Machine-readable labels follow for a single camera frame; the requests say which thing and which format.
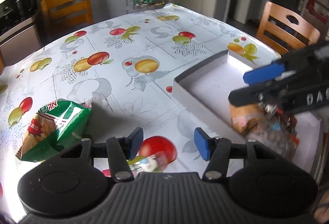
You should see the clear sunflower seed packet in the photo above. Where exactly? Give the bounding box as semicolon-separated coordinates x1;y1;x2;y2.
247;119;298;160

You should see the white cardboard box tray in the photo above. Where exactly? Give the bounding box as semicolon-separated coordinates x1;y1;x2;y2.
172;50;323;175

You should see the grey cabinet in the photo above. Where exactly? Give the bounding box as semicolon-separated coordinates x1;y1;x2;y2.
1;17;42;66

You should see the green shrimp chips bag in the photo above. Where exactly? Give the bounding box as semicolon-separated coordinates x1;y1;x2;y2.
16;99;92;162

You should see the pink clear lollipop packet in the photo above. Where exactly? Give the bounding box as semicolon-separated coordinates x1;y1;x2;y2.
128;155;168;176

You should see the fruit-pattern tablecloth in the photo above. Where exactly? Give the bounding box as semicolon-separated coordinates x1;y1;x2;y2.
1;4;278;221

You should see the black coffee machine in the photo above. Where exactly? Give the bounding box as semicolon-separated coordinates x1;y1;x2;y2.
1;0;39;35

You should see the wooden chair at right side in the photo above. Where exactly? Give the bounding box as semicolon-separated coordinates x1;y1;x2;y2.
256;1;320;55

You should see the orange square snack packet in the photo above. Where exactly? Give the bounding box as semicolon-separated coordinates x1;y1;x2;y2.
282;115;299;146

